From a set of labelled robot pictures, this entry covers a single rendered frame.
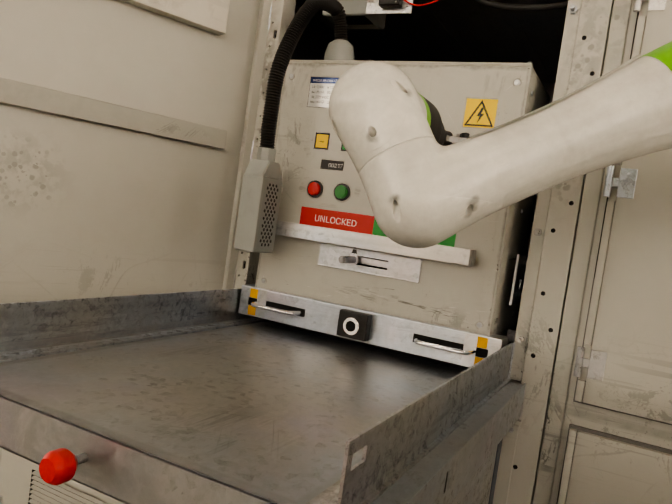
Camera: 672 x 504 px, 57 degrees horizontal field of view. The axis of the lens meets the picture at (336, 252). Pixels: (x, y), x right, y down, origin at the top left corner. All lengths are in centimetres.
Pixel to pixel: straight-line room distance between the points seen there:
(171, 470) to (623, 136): 59
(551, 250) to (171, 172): 75
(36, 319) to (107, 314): 13
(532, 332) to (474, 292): 12
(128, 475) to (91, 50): 83
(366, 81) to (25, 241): 72
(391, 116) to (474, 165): 11
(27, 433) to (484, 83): 87
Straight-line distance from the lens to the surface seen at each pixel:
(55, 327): 99
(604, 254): 110
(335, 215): 121
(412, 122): 73
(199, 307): 121
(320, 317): 121
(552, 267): 113
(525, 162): 73
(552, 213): 113
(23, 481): 192
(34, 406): 75
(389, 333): 115
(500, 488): 121
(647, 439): 116
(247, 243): 117
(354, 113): 73
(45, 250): 124
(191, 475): 60
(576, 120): 76
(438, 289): 113
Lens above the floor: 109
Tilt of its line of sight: 3 degrees down
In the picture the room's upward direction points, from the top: 8 degrees clockwise
